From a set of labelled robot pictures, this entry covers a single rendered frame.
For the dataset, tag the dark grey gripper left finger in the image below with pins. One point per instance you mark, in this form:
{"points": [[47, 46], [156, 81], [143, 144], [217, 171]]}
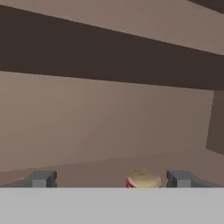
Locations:
{"points": [[40, 179]]}

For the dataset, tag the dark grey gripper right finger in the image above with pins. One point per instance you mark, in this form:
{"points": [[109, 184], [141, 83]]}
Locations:
{"points": [[180, 179]]}

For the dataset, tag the brown cabinet interior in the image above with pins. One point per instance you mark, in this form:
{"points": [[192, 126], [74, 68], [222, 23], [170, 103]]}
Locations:
{"points": [[110, 87]]}

